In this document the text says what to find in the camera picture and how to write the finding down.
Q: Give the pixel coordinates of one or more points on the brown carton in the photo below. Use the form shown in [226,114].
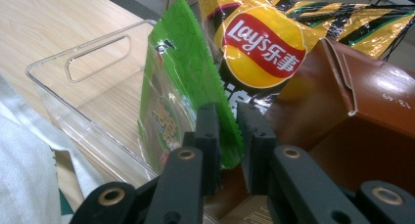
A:
[352,119]

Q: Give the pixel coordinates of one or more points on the green snack packet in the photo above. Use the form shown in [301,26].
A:
[182,70]

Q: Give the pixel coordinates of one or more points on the white green orange tote bag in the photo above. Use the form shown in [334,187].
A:
[26,158]

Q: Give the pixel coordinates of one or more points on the clear plastic bin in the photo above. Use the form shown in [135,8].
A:
[98,113]

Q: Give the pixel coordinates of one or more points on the yellow black striped chips bag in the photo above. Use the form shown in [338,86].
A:
[261,51]

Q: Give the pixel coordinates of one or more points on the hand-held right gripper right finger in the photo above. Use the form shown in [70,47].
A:
[256,158]

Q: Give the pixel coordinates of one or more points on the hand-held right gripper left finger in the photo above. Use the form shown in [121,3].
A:
[210,152]

